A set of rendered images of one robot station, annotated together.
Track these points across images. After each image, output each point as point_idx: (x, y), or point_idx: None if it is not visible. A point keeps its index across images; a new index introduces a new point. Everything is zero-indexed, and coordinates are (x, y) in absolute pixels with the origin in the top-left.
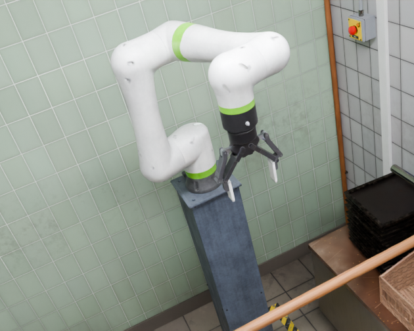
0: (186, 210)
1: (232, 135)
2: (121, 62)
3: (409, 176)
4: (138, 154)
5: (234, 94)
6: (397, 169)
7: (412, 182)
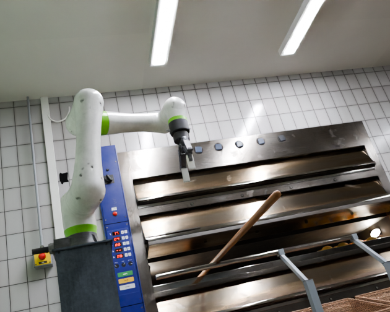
0: (83, 270)
1: (185, 132)
2: (98, 91)
3: (172, 271)
4: (88, 166)
5: (186, 111)
6: (161, 273)
7: (176, 272)
